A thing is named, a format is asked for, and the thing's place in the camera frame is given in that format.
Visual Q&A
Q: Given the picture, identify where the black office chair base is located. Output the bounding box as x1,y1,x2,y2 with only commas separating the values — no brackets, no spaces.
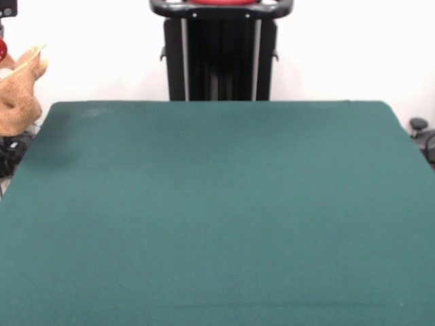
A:
408,117,435,160

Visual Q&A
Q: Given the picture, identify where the orange terry towel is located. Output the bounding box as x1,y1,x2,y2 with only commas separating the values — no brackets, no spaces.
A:
0,43,49,137

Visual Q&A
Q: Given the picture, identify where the black cable bundle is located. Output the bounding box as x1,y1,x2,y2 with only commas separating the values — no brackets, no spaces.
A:
0,124,41,178

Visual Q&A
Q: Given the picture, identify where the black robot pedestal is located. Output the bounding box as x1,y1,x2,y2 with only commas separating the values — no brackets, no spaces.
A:
148,0,294,102

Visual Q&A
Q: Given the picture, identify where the dark green table cloth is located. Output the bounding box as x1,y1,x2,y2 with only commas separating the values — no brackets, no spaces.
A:
0,100,435,326

